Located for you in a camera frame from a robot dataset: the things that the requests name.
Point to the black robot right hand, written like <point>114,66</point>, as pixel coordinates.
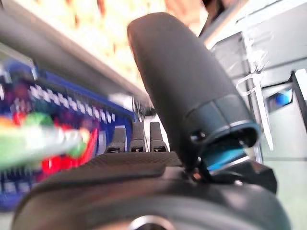
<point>180,83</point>

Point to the green white napa cabbage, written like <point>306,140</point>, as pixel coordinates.
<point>36,141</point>

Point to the blue plastic shopping basket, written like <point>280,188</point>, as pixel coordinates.
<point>124,119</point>

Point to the wooden potato crate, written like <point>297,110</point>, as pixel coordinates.
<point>96,36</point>

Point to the white desk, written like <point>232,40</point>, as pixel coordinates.
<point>275,48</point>

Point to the wooden vegetable display stand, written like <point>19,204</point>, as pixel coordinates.
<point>48,48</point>

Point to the red bell pepper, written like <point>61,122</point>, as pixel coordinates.
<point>60,163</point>

